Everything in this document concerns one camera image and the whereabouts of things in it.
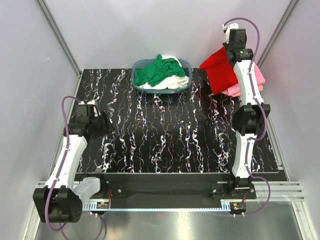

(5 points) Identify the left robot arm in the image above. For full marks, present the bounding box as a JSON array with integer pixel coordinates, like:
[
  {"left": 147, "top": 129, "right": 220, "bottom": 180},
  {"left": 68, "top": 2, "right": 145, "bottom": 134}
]
[{"left": 32, "top": 100, "right": 115, "bottom": 224}]

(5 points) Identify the red t-shirt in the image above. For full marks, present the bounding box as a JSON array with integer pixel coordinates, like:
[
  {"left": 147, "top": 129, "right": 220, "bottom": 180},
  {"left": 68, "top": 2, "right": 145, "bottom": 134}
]
[{"left": 199, "top": 46, "right": 238, "bottom": 95}]

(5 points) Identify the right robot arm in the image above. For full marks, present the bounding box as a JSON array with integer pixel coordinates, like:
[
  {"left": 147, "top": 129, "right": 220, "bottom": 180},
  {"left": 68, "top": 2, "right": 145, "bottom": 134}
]
[{"left": 223, "top": 23, "right": 271, "bottom": 199}]

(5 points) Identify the green t-shirt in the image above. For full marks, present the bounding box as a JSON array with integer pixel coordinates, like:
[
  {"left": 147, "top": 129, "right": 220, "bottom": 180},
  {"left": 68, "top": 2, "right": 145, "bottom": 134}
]
[{"left": 133, "top": 55, "right": 187, "bottom": 88}]

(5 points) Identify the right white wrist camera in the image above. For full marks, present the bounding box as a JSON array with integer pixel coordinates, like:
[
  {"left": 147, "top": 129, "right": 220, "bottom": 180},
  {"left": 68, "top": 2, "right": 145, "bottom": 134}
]
[{"left": 222, "top": 22, "right": 239, "bottom": 44}]

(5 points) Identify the white t-shirt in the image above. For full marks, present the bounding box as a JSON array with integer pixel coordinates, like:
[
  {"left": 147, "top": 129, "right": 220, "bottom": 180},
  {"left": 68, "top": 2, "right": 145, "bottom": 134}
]
[{"left": 134, "top": 54, "right": 189, "bottom": 91}]

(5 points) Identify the aluminium frame rail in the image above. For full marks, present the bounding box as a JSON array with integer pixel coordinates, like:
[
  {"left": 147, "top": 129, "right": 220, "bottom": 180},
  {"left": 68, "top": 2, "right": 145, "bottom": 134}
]
[{"left": 32, "top": 180, "right": 306, "bottom": 202}]

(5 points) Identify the folded pink t-shirt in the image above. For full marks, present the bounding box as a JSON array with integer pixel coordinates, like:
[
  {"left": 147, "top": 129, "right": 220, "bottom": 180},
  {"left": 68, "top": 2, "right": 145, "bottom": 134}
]
[{"left": 221, "top": 64, "right": 265, "bottom": 97}]

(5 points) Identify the teal plastic basket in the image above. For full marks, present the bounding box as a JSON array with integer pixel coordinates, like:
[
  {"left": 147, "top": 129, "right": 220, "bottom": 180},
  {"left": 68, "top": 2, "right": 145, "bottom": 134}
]
[{"left": 130, "top": 59, "right": 193, "bottom": 95}]

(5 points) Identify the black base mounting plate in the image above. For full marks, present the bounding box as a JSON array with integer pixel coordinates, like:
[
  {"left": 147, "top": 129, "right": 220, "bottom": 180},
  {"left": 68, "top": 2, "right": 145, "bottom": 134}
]
[{"left": 75, "top": 172, "right": 257, "bottom": 200}]

